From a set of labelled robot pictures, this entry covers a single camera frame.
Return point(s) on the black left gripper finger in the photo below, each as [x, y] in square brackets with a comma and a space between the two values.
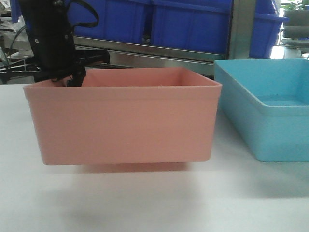
[75, 80]

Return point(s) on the blue storage bin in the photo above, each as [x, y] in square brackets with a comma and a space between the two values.
[203, 25]
[112, 20]

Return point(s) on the grey office chair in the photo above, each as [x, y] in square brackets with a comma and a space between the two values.
[295, 33]

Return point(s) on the light blue plastic box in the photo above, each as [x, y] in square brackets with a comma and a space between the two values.
[267, 101]

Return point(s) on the blue storage bin right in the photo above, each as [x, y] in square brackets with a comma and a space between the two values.
[203, 25]

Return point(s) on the pink plastic box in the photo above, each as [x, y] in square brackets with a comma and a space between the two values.
[145, 115]

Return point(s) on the blue storage bin left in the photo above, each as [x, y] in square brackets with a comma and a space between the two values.
[112, 20]

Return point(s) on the stainless steel shelf rack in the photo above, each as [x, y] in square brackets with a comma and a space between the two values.
[127, 55]

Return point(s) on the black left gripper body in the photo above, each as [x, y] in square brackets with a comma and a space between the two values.
[50, 38]

